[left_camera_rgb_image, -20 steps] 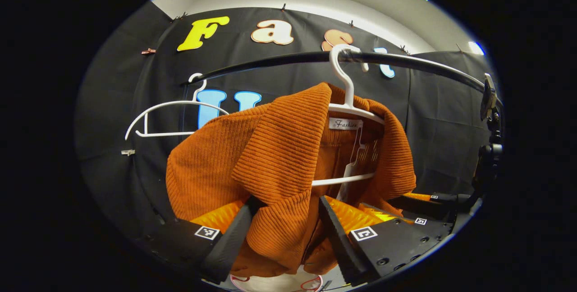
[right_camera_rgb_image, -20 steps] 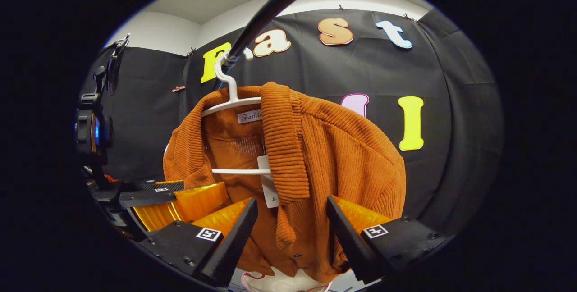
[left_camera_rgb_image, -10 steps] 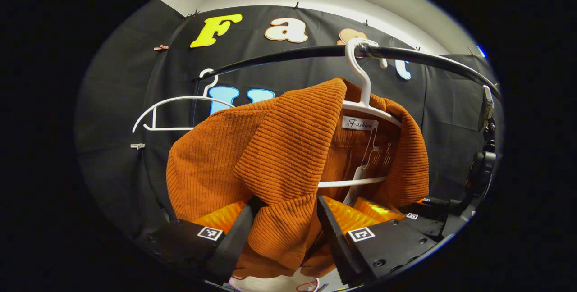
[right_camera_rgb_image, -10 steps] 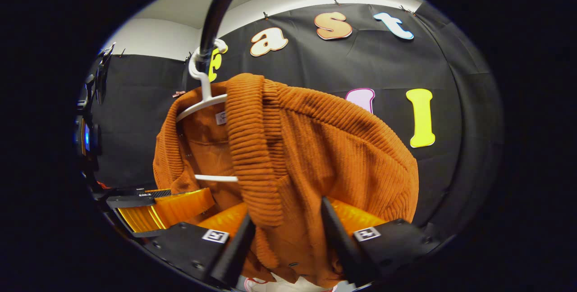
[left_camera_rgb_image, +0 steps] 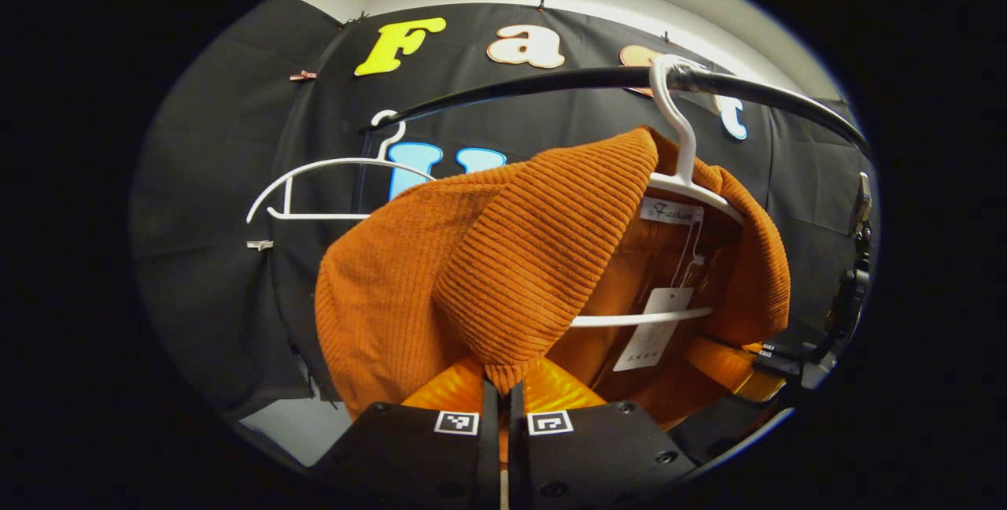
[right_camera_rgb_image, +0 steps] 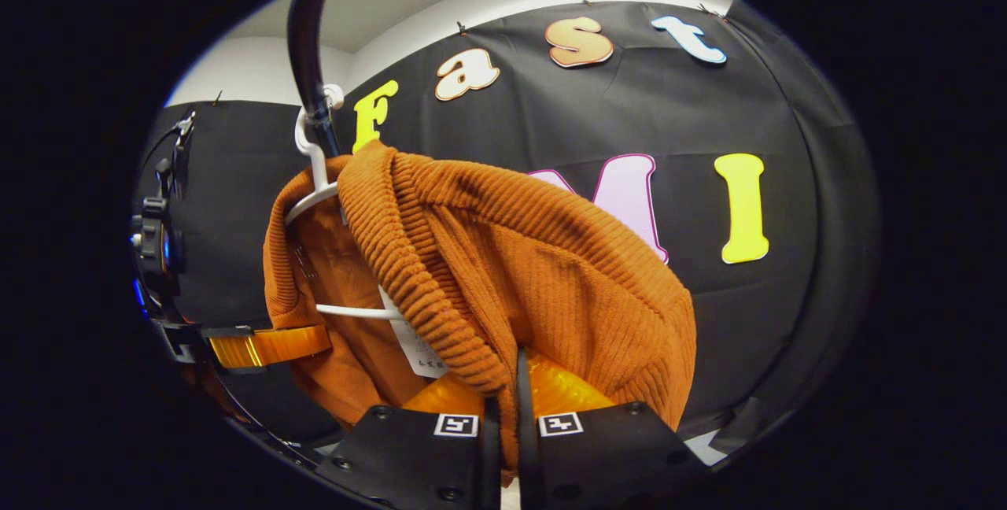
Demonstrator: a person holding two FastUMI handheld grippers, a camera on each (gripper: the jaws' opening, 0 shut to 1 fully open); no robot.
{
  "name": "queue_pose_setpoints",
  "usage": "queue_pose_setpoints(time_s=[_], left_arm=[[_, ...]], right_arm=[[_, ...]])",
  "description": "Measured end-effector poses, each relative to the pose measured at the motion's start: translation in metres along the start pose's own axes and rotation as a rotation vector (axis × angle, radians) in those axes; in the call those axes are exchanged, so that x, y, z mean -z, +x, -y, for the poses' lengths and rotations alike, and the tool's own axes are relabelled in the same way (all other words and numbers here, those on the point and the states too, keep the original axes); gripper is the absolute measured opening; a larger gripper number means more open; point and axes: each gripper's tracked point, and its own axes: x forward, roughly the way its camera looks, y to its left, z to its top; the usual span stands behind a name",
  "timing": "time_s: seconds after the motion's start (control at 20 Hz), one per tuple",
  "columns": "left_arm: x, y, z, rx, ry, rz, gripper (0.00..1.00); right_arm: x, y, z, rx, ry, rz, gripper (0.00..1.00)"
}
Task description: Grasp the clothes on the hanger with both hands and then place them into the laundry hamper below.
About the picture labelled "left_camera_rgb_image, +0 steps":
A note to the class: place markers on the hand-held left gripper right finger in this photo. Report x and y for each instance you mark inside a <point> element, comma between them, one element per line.
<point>517,447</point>

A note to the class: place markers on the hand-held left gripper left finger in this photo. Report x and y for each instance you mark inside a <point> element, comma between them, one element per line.
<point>489,447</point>

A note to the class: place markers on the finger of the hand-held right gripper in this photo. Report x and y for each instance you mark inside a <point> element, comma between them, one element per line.
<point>724,364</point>

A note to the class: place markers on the orange ribbed jacket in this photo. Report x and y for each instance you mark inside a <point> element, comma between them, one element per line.
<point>511,258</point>

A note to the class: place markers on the white jacket hanger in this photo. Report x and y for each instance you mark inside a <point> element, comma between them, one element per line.
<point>683,148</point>

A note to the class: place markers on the white empty clothes hanger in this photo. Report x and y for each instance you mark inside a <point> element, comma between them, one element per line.
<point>315,216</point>

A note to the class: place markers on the black clothes rack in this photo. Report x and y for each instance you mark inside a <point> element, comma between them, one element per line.
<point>551,83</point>

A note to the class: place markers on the silver backdrop clip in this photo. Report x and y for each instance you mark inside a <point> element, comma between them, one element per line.
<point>260,245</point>

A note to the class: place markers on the black backdrop cloth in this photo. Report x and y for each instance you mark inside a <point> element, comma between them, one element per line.
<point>220,179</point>

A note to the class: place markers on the copper backdrop clip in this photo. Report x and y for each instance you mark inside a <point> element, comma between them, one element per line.
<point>303,75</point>

